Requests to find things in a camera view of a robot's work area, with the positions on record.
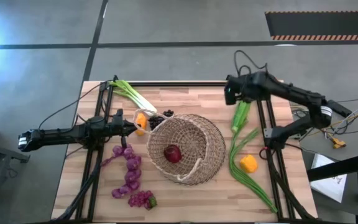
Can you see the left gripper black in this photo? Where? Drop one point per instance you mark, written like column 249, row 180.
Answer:
column 115, row 127

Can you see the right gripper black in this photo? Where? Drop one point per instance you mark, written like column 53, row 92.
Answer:
column 236, row 90

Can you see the round orange fruit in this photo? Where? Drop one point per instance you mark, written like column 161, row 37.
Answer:
column 140, row 123

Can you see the dark grape bunch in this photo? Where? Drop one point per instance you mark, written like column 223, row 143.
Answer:
column 155, row 122

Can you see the white and green leek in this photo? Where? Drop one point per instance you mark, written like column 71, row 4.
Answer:
column 135, row 96

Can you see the red apple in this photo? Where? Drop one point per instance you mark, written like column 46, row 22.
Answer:
column 172, row 153

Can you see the woven wicker basket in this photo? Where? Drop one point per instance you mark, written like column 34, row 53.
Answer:
column 197, row 140

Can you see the red grape bunch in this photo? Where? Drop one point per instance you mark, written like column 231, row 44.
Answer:
column 140, row 199

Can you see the yellow bell pepper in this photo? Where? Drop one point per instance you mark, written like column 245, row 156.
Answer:
column 249, row 164

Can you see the long green beans bunch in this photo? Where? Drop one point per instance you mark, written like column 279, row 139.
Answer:
column 237, row 172

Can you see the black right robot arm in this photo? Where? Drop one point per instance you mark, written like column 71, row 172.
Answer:
column 291, row 91

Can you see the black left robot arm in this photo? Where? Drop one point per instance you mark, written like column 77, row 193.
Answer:
column 61, row 137

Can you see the black power brick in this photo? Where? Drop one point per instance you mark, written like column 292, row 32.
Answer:
column 339, row 108

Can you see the black hazard-striped floor mat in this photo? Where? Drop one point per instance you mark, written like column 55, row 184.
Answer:
column 322, row 25

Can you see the white paper sheet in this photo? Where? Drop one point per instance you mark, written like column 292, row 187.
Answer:
column 328, row 186

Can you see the black desk beam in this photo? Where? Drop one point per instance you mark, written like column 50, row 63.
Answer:
column 346, row 165

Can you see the black aluminium table frame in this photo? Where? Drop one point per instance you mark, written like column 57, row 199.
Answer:
column 182, row 83

